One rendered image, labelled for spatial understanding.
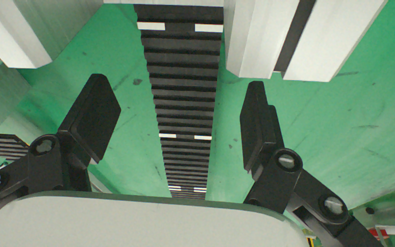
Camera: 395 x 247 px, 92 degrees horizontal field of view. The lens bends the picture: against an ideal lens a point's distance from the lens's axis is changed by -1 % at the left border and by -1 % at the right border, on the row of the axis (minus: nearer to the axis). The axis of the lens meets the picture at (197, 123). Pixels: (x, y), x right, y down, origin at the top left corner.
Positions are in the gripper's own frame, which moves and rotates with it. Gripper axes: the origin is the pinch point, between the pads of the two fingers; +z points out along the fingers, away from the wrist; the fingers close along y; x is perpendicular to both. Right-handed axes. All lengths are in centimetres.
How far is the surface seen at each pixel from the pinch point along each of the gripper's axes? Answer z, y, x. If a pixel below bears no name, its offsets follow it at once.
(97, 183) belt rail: 4.4, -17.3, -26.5
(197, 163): 2.3, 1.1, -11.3
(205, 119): 3.6, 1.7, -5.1
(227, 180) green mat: 5.2, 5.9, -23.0
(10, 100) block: 2.8, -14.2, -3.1
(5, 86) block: 3.3, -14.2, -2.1
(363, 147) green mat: 5.3, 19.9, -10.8
